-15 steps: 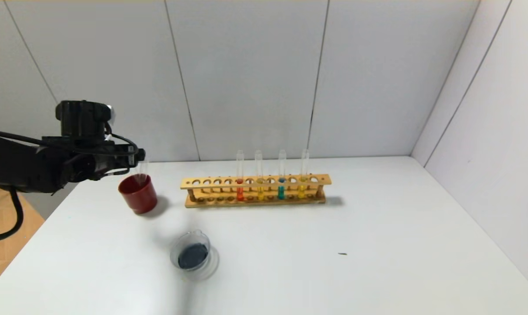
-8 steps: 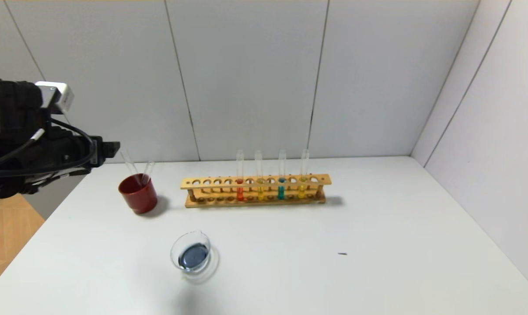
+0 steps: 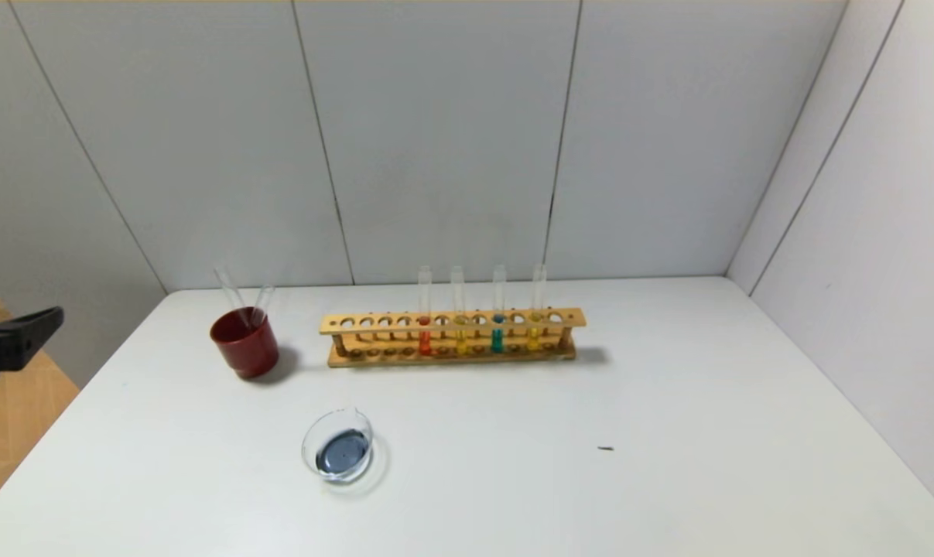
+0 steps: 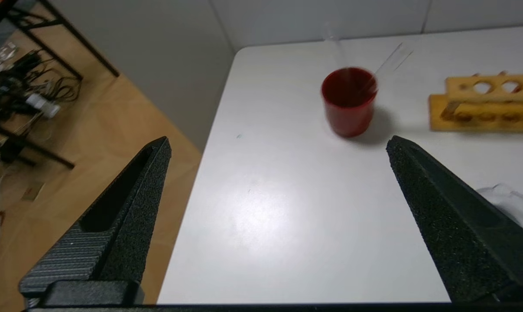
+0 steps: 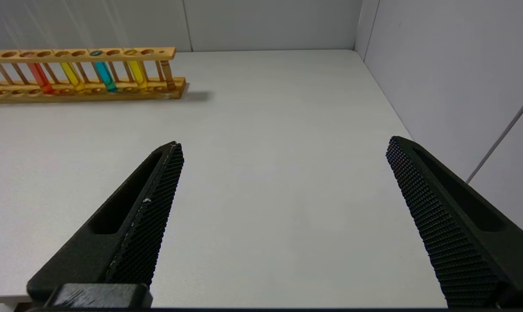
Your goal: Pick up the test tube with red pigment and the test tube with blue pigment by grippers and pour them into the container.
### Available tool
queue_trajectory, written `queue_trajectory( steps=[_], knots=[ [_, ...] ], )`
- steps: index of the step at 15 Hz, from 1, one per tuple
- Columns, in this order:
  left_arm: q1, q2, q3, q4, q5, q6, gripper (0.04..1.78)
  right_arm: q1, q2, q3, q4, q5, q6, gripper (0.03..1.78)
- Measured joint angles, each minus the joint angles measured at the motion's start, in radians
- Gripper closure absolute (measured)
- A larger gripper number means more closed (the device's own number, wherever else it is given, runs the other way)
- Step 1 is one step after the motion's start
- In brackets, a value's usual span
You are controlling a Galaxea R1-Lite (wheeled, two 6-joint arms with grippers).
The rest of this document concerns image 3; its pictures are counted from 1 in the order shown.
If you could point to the test tube orange-red liquid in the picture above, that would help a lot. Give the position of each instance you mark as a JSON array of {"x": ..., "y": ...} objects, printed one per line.
[{"x": 230, "y": 290}]

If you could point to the test tube teal blue liquid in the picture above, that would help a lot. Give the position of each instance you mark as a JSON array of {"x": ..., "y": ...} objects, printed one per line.
[
  {"x": 263, "y": 298},
  {"x": 497, "y": 340}
]

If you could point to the test tube red liquid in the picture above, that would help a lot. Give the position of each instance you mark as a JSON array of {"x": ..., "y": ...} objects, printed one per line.
[{"x": 425, "y": 344}]

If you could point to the test tube yellow liquid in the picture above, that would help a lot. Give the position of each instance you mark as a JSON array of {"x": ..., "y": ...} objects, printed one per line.
[
  {"x": 460, "y": 344},
  {"x": 534, "y": 340}
]

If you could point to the wooden test tube rack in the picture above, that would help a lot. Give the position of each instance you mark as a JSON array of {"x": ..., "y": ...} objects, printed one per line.
[{"x": 567, "y": 317}]

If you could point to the red plastic cup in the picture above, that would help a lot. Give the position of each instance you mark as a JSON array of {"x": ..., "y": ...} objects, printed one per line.
[{"x": 246, "y": 352}]

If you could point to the clear glass beaker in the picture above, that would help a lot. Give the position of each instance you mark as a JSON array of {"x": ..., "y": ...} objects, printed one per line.
[{"x": 343, "y": 452}]

